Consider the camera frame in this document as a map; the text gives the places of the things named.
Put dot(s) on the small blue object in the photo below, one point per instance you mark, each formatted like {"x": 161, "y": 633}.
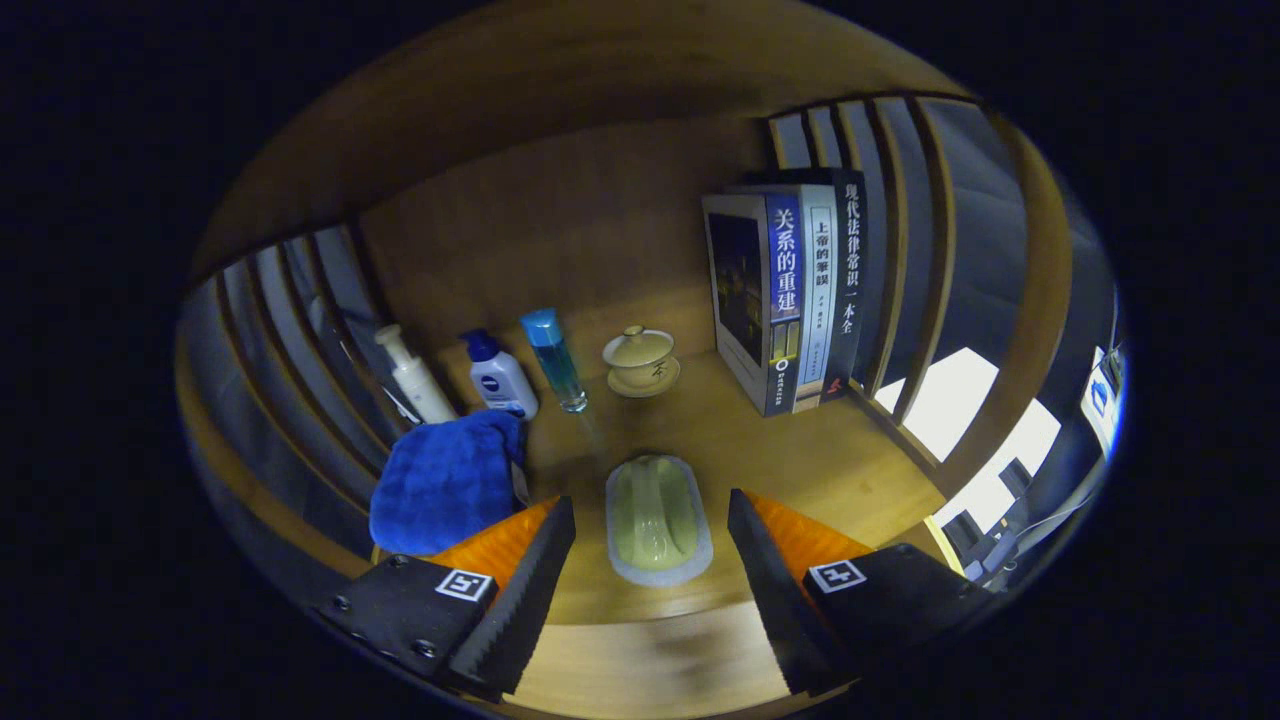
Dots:
{"x": 1099, "y": 397}

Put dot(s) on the white pump bottle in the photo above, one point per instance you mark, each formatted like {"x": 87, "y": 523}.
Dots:
{"x": 420, "y": 385}

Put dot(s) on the pale spine book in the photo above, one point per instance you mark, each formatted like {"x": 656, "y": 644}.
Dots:
{"x": 818, "y": 300}

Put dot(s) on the teal clear bottle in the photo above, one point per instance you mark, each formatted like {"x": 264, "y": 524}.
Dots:
{"x": 558, "y": 365}

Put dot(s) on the wooden cabinet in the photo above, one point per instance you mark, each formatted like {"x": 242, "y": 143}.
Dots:
{"x": 560, "y": 220}

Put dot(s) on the blue spine book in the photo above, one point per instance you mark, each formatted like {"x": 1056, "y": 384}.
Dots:
{"x": 760, "y": 300}

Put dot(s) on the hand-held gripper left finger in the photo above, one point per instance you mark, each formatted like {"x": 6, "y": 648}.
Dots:
{"x": 510, "y": 610}

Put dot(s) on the blue towel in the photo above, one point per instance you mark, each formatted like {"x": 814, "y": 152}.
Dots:
{"x": 445, "y": 485}

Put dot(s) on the white box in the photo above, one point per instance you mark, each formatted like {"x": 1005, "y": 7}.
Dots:
{"x": 950, "y": 400}

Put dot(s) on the wooden countertop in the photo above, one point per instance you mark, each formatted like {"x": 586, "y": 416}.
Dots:
{"x": 800, "y": 460}

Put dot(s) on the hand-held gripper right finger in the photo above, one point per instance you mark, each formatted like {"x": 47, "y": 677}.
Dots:
{"x": 780, "y": 600}

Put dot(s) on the white lotion bottle blue cap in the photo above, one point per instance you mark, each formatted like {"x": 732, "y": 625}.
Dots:
{"x": 503, "y": 385}

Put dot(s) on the white side desk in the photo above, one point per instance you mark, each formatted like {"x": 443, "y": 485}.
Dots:
{"x": 1100, "y": 420}

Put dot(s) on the black spine book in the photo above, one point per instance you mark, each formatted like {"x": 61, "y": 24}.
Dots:
{"x": 850, "y": 280}

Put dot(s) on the beige lidded teacup with saucer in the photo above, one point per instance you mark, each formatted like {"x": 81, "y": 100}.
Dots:
{"x": 640, "y": 360}

